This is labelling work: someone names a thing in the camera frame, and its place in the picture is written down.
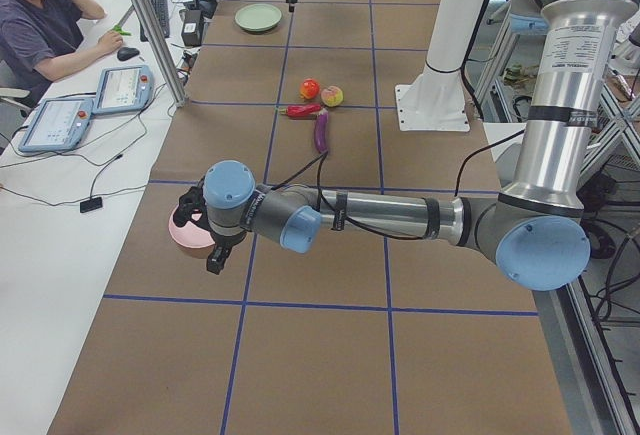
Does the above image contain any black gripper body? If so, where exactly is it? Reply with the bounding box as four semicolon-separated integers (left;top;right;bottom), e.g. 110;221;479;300
177;179;246;252

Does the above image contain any red yellow pomegranate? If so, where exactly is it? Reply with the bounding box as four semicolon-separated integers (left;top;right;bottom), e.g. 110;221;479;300
299;78;320;100

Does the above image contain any red chili pepper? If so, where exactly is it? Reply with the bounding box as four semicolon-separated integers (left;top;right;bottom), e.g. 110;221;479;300
277;103;323;119

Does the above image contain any pink plate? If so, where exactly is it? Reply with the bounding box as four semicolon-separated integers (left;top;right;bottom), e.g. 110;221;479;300
168;206;214;249

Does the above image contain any green plate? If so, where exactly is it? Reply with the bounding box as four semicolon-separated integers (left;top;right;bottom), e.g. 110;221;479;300
234;3;282;33

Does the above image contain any small black usb hub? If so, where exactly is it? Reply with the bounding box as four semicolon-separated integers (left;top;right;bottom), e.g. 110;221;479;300
79;196;103;214

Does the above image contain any black power adapter box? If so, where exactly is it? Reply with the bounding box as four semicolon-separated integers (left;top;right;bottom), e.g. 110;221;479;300
181;10;204;47

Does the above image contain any pink yellow peach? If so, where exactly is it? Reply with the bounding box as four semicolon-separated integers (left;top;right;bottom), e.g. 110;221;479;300
320;85;344;107

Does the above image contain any far teach pendant tablet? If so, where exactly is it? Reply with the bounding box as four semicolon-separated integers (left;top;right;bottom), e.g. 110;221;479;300
93;65;154;115

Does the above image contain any teach pendant tablet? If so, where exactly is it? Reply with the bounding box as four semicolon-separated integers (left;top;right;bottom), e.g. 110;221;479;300
93;65;154;115
18;97;94;153

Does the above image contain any black keyboard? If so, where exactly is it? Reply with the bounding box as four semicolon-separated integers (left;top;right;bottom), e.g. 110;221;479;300
149;0;170;39

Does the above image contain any purple eggplant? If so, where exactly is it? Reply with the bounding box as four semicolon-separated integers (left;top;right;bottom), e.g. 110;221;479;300
313;108;329;154

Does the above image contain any near teach pendant tablet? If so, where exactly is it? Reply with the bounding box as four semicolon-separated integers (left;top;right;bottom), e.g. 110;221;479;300
18;97;94;153

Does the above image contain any black computer mouse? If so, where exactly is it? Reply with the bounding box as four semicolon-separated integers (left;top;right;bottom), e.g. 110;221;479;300
116;47;140;62

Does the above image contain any brown paper table mat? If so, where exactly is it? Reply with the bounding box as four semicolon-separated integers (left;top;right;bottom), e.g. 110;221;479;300
50;0;571;434

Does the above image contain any green toy on desk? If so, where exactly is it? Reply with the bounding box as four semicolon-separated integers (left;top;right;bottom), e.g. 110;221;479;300
112;25;132;37

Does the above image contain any seated person in blue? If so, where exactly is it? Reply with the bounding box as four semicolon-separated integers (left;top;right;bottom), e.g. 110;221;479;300
1;0;123;106

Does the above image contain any aluminium frame post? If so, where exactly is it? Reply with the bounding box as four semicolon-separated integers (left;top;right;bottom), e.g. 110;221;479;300
131;0;187;108

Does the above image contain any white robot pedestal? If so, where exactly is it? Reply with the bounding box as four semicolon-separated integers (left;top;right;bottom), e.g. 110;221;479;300
395;0;485;132

